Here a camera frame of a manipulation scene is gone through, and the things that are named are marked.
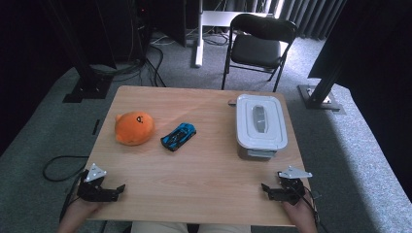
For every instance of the black tape strip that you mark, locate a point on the black tape strip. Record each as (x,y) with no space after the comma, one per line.
(96,126)

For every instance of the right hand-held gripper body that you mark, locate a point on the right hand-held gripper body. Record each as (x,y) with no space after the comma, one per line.
(293,191)

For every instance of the grey curtain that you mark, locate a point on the grey curtain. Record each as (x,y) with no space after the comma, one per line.
(311,19)

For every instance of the dark cabinet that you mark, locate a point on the dark cabinet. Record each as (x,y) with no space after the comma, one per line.
(162,19)

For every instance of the white storage box lid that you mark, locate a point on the white storage box lid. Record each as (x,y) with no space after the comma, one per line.
(260,121)

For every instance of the person's right hand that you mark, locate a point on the person's right hand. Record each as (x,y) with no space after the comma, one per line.
(299,213)

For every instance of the blue toy car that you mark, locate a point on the blue toy car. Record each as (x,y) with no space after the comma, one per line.
(178,136)

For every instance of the black metal stand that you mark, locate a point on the black metal stand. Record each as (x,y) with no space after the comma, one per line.
(322,93)
(86,81)

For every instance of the orange plush toy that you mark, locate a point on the orange plush toy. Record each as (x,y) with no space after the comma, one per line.
(134,128)

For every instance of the black folding chair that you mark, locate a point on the black folding chair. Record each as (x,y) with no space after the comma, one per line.
(257,50)

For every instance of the white desk frame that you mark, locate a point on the white desk frame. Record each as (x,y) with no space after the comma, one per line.
(202,32)

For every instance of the person's left hand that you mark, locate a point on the person's left hand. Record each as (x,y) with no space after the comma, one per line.
(80,209)

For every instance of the transparent grey storage box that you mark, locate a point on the transparent grey storage box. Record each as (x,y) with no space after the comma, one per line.
(256,154)

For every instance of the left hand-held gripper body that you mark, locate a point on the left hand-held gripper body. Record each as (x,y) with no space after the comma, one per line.
(92,191)

